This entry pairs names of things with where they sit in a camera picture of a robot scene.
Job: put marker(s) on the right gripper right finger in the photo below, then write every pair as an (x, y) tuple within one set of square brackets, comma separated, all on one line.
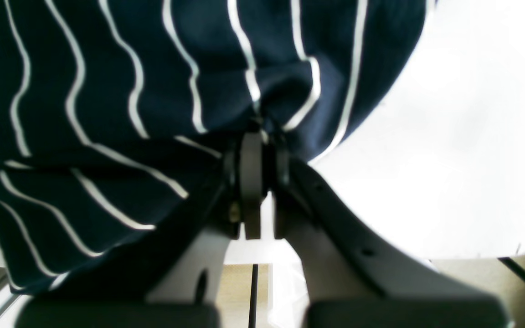
[(355, 278)]

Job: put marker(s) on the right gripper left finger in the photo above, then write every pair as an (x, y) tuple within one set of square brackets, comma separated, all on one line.
[(170, 277)]

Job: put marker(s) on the navy white striped t-shirt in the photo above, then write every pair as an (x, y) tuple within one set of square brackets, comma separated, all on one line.
[(113, 111)]

